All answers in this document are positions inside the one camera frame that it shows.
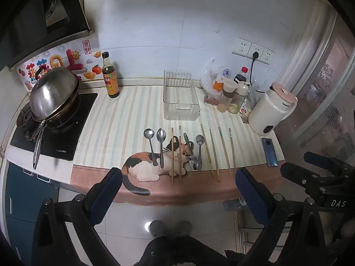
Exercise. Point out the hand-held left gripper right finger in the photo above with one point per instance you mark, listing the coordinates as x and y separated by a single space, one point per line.
249 196

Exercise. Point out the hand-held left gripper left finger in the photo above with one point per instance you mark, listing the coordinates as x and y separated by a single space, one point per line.
108 191

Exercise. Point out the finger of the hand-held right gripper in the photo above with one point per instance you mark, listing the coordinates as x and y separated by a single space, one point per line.
317 159
302 176

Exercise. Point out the wooden chopstick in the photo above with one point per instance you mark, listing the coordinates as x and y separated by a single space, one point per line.
232 152
172 158
207 151
214 155
224 152

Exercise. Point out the metal spoon with round bowl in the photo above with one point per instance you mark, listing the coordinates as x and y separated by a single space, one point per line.
149 134

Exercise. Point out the small grey metal spoon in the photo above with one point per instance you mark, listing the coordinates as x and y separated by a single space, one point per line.
200 139

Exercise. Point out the metal spoon with oval bowl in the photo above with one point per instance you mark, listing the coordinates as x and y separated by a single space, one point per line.
161 135

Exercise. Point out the clear plastic container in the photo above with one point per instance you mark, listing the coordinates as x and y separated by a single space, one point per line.
181 108

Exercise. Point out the blue smartphone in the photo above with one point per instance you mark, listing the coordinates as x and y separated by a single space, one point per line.
269 152

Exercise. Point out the glass sliding door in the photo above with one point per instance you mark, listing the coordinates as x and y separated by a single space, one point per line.
319 102

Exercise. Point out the person's grey slipper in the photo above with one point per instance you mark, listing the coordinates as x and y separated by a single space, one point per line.
157 228
184 228

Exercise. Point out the black gas stove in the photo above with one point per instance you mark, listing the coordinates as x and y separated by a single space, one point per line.
63 144

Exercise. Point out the white electric jug pink lid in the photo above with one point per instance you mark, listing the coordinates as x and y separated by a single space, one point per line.
269 113

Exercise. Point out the striped mat with cat print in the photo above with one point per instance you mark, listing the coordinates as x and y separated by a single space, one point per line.
124 116

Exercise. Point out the blue cabinet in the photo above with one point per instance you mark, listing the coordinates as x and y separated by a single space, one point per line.
25 213

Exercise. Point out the person's dark trousers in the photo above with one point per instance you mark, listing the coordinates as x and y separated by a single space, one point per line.
177 252

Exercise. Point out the oil bottle with white cap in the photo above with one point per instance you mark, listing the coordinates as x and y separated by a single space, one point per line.
240 94

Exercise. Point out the soy sauce bottle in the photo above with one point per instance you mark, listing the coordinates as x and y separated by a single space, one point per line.
110 83

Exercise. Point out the spice jar with beige lid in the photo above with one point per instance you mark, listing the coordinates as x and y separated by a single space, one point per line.
229 90

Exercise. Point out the dark sauce bottle red cap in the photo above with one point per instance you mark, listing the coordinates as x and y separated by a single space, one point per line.
240 77

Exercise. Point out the bottle with orange liquid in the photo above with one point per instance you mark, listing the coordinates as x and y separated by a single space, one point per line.
218 85

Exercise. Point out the steel wok lid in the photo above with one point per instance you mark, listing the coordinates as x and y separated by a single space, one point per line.
52 88

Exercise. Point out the clear plastic bag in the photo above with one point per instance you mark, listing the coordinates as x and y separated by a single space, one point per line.
208 74

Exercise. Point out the black range hood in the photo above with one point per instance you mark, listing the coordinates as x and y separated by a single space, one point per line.
27 19

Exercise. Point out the metal stool frame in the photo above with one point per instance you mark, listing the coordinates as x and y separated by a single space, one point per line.
244 230

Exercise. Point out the white wall socket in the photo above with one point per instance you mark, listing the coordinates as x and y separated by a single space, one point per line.
241 46
256 49
268 56

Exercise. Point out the colourful wall sticker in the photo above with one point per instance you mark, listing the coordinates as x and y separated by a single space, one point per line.
69 58

